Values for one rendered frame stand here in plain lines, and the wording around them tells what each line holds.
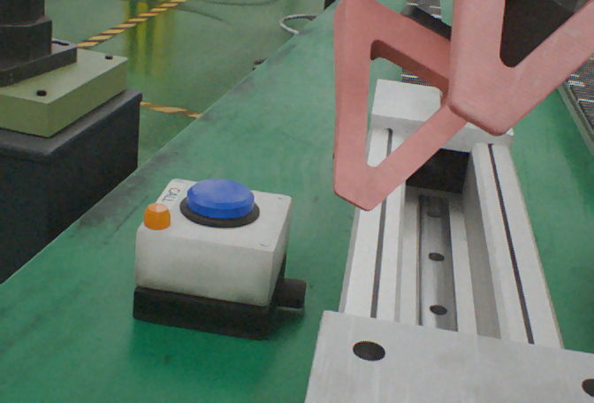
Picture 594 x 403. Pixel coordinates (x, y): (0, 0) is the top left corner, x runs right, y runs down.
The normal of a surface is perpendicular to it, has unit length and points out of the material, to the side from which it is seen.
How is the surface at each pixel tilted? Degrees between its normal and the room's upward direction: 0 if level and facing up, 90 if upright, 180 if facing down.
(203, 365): 0
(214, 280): 90
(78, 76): 0
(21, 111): 90
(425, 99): 0
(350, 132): 50
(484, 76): 62
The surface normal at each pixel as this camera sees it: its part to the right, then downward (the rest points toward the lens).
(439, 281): 0.11, -0.92
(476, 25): 0.16, -0.07
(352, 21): 0.26, -0.27
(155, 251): -0.13, 0.37
